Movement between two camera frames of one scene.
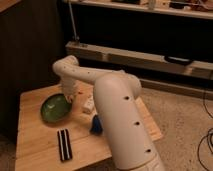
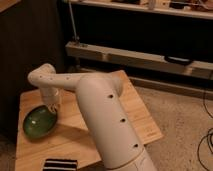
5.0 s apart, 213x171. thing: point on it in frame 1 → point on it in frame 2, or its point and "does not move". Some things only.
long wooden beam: [102, 53] does not move
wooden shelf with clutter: [198, 9] does not move
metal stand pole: [75, 37] does not move
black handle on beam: [177, 60] does not move
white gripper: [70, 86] → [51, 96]
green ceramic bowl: [55, 108] → [39, 121]
